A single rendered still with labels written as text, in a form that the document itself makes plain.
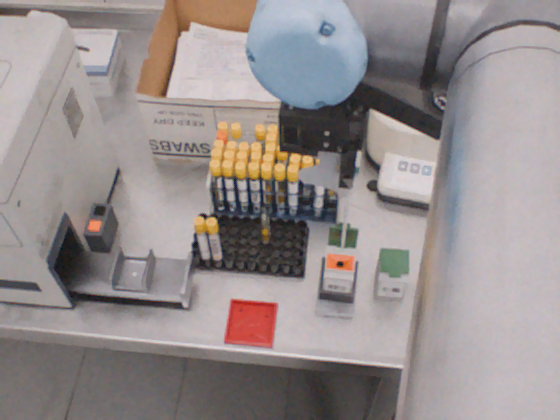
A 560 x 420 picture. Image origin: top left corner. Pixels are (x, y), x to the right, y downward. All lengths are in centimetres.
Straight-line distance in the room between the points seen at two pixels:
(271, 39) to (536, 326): 24
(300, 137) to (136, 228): 46
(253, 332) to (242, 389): 91
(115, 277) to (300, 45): 58
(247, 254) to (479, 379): 74
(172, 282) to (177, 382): 95
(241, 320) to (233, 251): 11
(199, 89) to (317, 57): 73
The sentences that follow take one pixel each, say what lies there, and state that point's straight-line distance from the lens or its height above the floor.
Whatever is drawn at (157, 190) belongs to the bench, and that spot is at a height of 87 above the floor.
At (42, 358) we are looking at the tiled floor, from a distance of 195.
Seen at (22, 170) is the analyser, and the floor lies 113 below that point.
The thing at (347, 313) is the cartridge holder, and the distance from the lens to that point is 88.
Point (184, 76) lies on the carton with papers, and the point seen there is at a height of 94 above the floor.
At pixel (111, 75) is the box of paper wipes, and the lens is 120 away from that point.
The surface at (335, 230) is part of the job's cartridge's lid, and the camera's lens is 84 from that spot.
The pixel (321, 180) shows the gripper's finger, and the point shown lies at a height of 115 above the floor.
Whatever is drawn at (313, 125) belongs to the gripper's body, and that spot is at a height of 125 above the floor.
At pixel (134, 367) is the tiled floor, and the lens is 186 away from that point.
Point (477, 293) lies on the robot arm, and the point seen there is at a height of 148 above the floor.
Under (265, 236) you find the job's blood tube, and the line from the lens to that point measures 91.
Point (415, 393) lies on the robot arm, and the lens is 21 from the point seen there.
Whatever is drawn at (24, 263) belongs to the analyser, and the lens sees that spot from 86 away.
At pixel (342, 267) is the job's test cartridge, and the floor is 95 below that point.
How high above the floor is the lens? 167
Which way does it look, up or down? 56 degrees down
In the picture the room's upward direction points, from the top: 4 degrees counter-clockwise
